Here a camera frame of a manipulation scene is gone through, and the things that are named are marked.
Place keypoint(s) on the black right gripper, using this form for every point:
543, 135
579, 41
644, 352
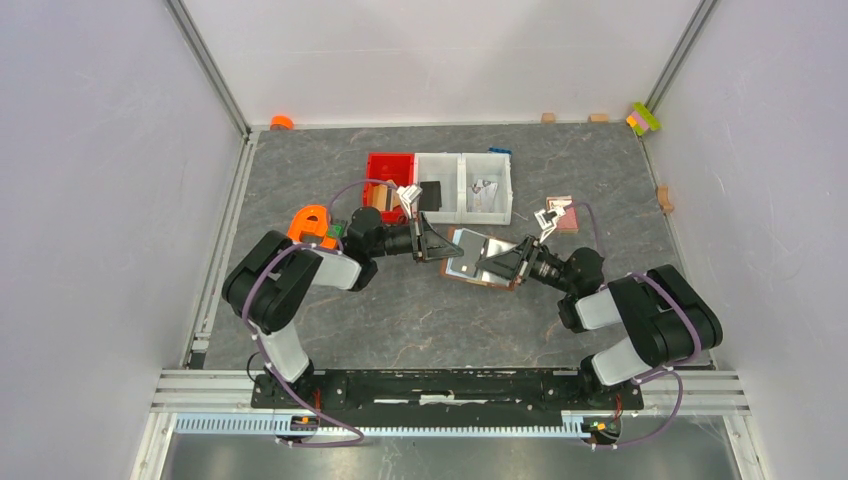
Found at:
509, 264

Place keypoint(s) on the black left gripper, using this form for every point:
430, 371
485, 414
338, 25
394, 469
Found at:
434, 246

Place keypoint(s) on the brown leather card holder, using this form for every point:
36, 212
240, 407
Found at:
484, 278

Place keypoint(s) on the dark grey credit card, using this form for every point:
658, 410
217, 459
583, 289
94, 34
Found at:
473, 245

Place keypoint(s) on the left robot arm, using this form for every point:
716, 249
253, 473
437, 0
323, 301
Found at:
267, 288

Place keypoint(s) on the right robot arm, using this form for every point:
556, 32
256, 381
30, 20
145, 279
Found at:
666, 321

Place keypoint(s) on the black card in bin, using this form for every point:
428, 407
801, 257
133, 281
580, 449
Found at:
431, 198

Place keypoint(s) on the playing card box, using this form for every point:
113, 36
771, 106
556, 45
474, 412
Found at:
568, 223

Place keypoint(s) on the cards in red bin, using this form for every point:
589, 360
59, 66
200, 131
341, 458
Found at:
383, 196

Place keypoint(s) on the cards in white bin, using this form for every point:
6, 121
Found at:
482, 196

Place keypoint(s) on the white plastic bin left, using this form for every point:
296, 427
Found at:
437, 175

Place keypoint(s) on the white plastic bin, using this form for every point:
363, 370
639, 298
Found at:
490, 166
437, 175

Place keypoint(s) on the red plastic bin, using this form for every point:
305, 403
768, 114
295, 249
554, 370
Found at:
394, 167

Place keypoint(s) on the white plastic bin right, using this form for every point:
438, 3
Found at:
490, 166

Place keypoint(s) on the green toy block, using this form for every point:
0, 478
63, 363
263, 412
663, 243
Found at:
336, 230

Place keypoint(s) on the orange tape dispenser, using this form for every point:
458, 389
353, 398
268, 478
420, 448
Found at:
310, 225

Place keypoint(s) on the wooden arch block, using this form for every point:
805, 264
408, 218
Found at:
663, 199

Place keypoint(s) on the wooden block middle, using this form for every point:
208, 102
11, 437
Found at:
599, 118

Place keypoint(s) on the colourful toy block stack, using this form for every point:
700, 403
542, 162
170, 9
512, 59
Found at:
641, 120

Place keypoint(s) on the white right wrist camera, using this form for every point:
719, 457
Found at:
548, 221

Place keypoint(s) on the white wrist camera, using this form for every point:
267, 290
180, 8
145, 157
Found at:
548, 221
408, 197

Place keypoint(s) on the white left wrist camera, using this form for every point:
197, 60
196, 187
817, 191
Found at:
408, 197

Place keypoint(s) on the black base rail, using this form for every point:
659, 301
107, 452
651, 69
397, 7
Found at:
523, 397

